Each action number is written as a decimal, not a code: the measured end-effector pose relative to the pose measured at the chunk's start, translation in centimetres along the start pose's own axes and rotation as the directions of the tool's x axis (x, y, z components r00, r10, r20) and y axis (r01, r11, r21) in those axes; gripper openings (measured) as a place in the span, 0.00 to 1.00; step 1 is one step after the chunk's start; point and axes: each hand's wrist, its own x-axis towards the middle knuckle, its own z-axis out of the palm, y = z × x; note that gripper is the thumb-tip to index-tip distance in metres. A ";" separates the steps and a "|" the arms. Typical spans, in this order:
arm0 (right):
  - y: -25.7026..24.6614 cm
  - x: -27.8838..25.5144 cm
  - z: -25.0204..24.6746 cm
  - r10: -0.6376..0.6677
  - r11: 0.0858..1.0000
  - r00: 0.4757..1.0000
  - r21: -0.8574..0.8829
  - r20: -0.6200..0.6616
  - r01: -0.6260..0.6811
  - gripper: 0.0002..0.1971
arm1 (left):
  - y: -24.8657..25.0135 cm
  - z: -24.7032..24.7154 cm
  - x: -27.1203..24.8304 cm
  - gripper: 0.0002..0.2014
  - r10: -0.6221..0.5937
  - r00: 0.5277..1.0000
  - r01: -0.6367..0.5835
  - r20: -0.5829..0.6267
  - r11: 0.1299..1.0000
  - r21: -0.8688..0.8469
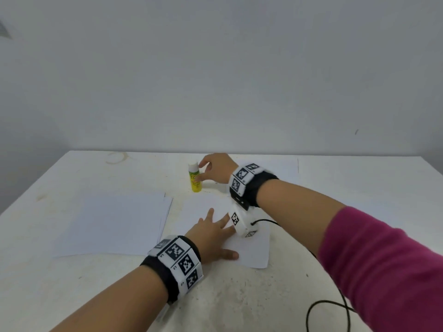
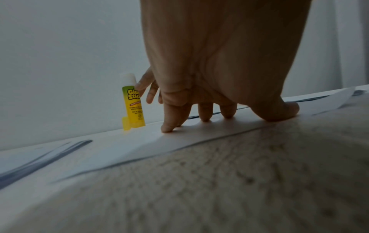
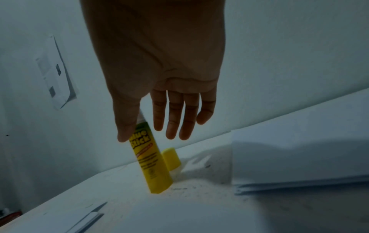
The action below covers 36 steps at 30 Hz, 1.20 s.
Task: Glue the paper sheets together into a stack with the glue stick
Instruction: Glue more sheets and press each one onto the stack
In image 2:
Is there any person's right hand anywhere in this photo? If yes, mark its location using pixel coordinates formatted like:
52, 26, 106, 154
134, 67, 165, 105

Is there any person's left hand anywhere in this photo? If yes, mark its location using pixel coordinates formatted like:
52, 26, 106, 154
140, 0, 313, 134

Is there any yellow glue stick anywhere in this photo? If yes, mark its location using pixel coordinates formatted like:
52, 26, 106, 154
120, 73, 147, 131

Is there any yellow glue cap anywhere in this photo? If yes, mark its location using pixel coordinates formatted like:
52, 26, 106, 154
121, 116, 133, 132

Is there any glued white paper sheet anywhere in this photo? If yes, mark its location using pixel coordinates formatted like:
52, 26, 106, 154
54, 86, 357, 183
186, 93, 334, 121

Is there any stack of white paper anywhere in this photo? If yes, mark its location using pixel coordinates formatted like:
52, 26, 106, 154
0, 139, 94, 191

